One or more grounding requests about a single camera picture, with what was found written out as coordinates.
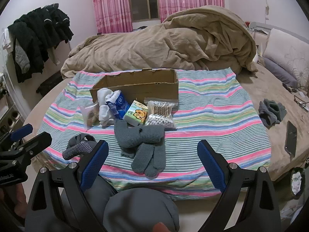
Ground blue tissue packet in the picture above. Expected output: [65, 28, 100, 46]
[107, 90, 132, 120]

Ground window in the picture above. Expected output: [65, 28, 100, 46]
[128, 0, 161, 22]

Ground trash bin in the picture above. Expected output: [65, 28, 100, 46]
[290, 167, 307, 196]

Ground cardboard box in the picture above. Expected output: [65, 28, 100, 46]
[89, 68, 179, 107]

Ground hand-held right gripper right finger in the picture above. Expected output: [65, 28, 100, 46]
[197, 140, 282, 232]

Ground bag of cotton swabs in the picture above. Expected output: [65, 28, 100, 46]
[144, 97, 178, 131]

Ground beige duvet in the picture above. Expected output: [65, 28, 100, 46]
[60, 5, 259, 80]

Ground clear plastic snack bag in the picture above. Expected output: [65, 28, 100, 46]
[79, 103, 99, 130]

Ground person's grey trouser leg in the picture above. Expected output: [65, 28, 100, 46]
[83, 176, 180, 232]

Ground grey crumpled cloth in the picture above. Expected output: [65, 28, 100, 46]
[258, 99, 288, 127]

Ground white embroidered headboard cushion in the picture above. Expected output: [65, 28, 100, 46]
[262, 28, 309, 85]

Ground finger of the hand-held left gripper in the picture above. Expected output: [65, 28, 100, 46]
[0, 124, 33, 150]
[0, 132, 53, 168]

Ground grey dotted sock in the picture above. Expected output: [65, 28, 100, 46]
[62, 133, 97, 161]

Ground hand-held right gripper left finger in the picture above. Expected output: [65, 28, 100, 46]
[24, 140, 110, 232]

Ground person's left forearm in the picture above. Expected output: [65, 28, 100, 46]
[0, 186, 27, 221]

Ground white wall cable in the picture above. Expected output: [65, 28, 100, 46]
[262, 0, 270, 20]

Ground small green yellow box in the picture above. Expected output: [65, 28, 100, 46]
[123, 100, 148, 126]

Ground dark stool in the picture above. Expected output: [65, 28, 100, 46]
[36, 72, 64, 95]

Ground white socks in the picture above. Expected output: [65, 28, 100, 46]
[97, 88, 121, 126]

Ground black cable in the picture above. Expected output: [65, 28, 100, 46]
[293, 94, 309, 112]

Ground grey pillow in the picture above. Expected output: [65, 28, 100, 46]
[263, 57, 298, 89]

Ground grey knitted glove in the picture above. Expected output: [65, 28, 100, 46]
[131, 142, 167, 177]
[113, 119, 166, 159]

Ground beige bed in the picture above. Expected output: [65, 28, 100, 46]
[23, 60, 309, 194]

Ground black smartphone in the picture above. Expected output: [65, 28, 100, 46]
[284, 121, 298, 157]

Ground striped blanket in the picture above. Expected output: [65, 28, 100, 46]
[40, 69, 272, 201]

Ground pile of dark clothes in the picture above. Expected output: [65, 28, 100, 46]
[7, 3, 74, 84]

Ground storage shelf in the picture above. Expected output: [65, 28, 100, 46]
[0, 72, 25, 136]

